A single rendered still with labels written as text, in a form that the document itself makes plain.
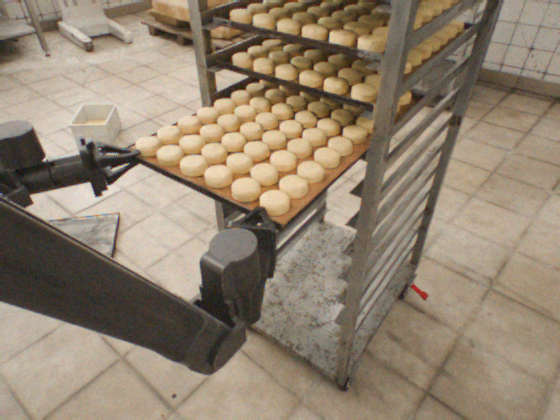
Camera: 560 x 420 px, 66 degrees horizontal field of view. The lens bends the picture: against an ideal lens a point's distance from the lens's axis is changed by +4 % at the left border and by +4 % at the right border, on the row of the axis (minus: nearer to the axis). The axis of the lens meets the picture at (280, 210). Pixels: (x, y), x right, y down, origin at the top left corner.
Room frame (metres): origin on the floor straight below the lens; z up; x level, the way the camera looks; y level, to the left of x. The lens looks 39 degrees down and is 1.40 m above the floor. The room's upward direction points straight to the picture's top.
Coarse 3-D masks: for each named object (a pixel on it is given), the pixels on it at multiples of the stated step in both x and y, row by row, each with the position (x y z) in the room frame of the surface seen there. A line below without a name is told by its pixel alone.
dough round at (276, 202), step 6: (270, 192) 0.56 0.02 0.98; (276, 192) 0.56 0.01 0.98; (282, 192) 0.56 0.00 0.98; (264, 198) 0.55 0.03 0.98; (270, 198) 0.55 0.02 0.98; (276, 198) 0.55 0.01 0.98; (282, 198) 0.55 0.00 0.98; (288, 198) 0.55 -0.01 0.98; (264, 204) 0.53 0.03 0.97; (270, 204) 0.53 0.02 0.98; (276, 204) 0.53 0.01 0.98; (282, 204) 0.53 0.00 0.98; (288, 204) 0.54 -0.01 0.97; (270, 210) 0.53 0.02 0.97; (276, 210) 0.52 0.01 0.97; (282, 210) 0.53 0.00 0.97
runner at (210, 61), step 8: (248, 40) 1.07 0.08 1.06; (256, 40) 1.10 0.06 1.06; (264, 40) 1.13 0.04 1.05; (224, 48) 1.01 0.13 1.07; (232, 48) 1.02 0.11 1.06; (240, 48) 1.05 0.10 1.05; (248, 48) 1.07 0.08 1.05; (208, 56) 0.96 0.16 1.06; (216, 56) 0.98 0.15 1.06; (224, 56) 1.00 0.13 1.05; (208, 64) 0.96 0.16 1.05; (216, 64) 0.98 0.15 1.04; (216, 72) 0.94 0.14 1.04
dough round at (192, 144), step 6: (186, 138) 0.75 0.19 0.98; (192, 138) 0.75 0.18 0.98; (198, 138) 0.75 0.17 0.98; (180, 144) 0.73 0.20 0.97; (186, 144) 0.72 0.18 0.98; (192, 144) 0.72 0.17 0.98; (198, 144) 0.72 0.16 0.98; (204, 144) 0.74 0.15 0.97; (186, 150) 0.72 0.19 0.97; (192, 150) 0.72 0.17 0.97; (198, 150) 0.72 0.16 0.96
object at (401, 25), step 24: (408, 0) 0.69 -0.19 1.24; (408, 24) 0.69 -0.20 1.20; (408, 48) 0.71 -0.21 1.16; (384, 72) 0.70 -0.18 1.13; (384, 96) 0.70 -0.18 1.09; (384, 120) 0.69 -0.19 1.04; (384, 144) 0.69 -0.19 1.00; (384, 168) 0.71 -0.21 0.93; (360, 216) 0.70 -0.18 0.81; (360, 240) 0.70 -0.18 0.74; (360, 264) 0.69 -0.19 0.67; (360, 288) 0.70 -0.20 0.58
